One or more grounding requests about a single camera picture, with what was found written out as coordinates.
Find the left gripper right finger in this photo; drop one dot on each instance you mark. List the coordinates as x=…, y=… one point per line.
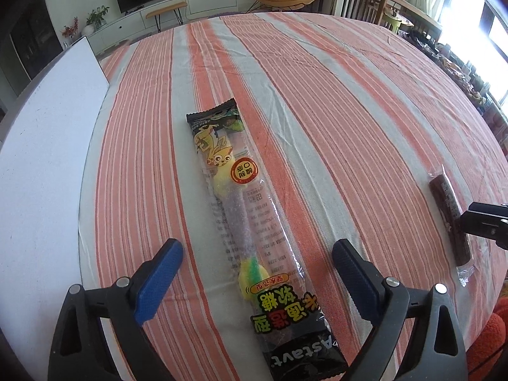
x=435, y=350

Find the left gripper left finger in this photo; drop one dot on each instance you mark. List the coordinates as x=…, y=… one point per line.
x=79, y=347

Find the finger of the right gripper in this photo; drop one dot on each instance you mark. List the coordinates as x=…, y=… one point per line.
x=487, y=221

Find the dark red meat stick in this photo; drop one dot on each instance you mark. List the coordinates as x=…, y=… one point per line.
x=450, y=211

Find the long gummy candy packet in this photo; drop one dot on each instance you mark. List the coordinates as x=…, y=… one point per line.
x=292, y=332

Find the orange fuzzy cushion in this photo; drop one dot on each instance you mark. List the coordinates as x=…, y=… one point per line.
x=487, y=348

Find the striped orange white tablecloth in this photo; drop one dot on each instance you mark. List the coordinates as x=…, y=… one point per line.
x=350, y=122

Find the white foam board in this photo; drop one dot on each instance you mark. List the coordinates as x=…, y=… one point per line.
x=45, y=139

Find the cluttered wooden side table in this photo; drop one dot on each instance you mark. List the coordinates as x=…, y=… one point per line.
x=470, y=43

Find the wooden slatted chair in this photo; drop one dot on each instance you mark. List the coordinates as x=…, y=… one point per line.
x=369, y=11

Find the red flower plant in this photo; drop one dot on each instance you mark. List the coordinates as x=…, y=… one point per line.
x=70, y=32

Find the white tv cabinet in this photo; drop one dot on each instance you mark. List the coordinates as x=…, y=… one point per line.
x=135, y=25

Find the white vase green plant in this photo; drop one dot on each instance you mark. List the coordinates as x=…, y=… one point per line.
x=95, y=19

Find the small wooden bench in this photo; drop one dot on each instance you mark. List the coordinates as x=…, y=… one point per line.
x=175, y=8

